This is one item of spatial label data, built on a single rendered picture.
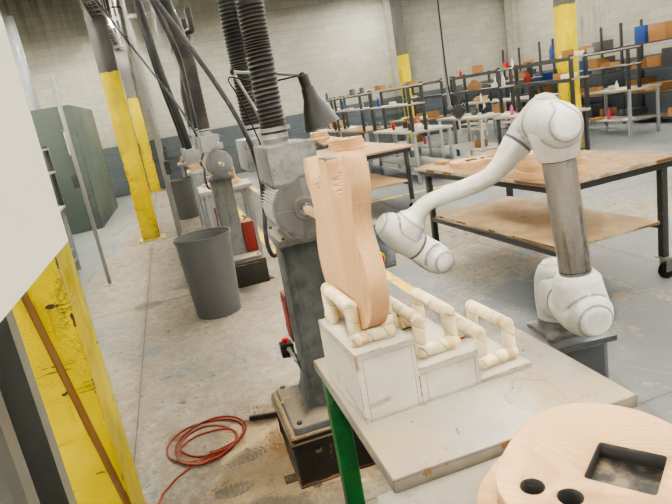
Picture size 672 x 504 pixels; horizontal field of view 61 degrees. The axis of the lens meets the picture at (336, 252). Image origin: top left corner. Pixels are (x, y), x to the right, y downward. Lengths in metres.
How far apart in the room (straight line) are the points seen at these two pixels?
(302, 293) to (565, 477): 1.75
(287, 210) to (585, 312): 1.15
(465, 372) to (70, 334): 1.24
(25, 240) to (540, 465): 0.92
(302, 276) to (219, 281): 2.53
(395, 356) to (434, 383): 0.13
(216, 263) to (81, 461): 3.01
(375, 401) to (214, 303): 3.81
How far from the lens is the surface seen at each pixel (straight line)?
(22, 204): 0.22
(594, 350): 2.24
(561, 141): 1.80
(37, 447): 0.21
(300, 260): 2.52
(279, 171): 2.00
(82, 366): 2.06
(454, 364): 1.41
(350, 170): 1.16
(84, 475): 2.24
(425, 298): 1.49
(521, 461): 1.05
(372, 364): 1.31
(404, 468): 1.22
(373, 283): 1.21
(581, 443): 1.09
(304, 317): 2.60
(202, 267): 4.97
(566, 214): 1.90
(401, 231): 1.91
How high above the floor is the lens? 1.65
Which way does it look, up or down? 15 degrees down
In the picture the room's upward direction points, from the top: 10 degrees counter-clockwise
